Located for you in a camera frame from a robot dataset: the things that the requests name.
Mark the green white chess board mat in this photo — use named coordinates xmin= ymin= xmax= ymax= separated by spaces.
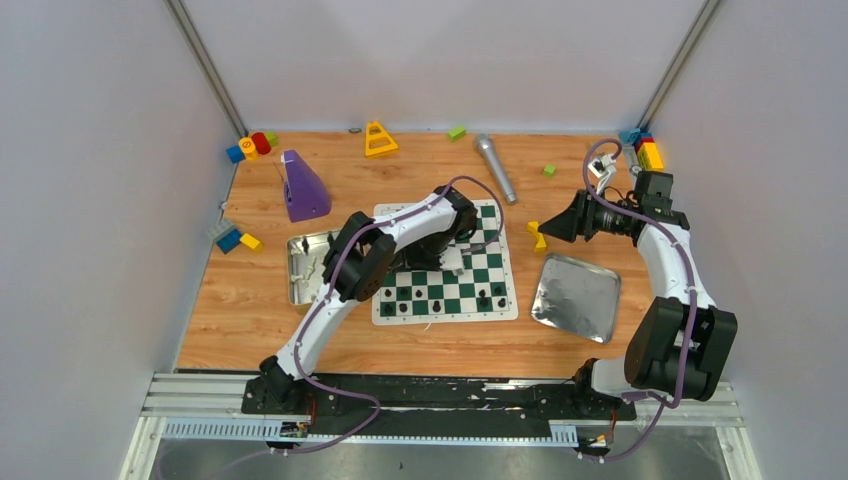
xmin=371 ymin=200 xmax=519 ymax=326

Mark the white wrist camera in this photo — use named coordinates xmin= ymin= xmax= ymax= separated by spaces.
xmin=438 ymin=245 xmax=465 ymax=276
xmin=588 ymin=154 xmax=617 ymax=195

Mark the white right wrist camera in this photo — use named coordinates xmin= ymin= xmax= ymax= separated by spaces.
xmin=588 ymin=154 xmax=617 ymax=195

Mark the yellow cylinder block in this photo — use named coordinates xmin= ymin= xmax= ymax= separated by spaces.
xmin=238 ymin=137 xmax=260 ymax=161

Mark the yellow cube near left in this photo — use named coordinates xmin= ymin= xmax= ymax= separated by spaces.
xmin=239 ymin=233 xmax=264 ymax=253

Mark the yellow triangle block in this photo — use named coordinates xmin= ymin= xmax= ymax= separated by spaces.
xmin=364 ymin=121 xmax=399 ymax=158

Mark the yellow red blue brick stack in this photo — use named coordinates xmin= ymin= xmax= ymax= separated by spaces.
xmin=618 ymin=129 xmax=665 ymax=171

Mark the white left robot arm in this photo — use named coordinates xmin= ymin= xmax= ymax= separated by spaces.
xmin=259 ymin=185 xmax=477 ymax=413

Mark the blue brick near left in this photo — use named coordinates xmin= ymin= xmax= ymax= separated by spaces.
xmin=215 ymin=228 xmax=242 ymax=254

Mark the green block far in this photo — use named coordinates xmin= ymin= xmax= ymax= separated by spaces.
xmin=446 ymin=125 xmax=467 ymax=142

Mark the red cylinder block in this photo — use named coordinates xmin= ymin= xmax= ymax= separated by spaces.
xmin=250 ymin=132 xmax=272 ymax=156

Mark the yellow arch block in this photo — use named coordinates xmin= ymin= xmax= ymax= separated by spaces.
xmin=526 ymin=221 xmax=548 ymax=254

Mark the purple metronome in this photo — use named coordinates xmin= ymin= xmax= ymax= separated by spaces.
xmin=281 ymin=149 xmax=332 ymax=223

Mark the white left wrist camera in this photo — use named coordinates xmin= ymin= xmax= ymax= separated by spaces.
xmin=438 ymin=245 xmax=465 ymax=276

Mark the grey microphone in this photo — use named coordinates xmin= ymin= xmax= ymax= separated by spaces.
xmin=474 ymin=133 xmax=518 ymax=205

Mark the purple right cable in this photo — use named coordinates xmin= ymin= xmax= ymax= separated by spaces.
xmin=576 ymin=137 xmax=700 ymax=464

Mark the silver tin lid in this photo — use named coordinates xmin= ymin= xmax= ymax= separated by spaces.
xmin=530 ymin=253 xmax=622 ymax=344

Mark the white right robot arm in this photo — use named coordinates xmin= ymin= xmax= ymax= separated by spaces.
xmin=539 ymin=171 xmax=738 ymax=418

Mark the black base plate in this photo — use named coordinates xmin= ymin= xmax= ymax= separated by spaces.
xmin=241 ymin=373 xmax=636 ymax=439

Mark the grey brick near left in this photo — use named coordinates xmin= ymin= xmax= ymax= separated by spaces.
xmin=206 ymin=218 xmax=235 ymax=242

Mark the gold tin box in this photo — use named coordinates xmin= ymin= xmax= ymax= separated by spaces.
xmin=286 ymin=230 xmax=339 ymax=315

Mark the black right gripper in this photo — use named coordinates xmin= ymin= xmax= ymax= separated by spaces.
xmin=538 ymin=185 xmax=630 ymax=243

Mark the blue cube block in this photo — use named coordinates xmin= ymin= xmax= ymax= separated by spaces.
xmin=226 ymin=145 xmax=246 ymax=164

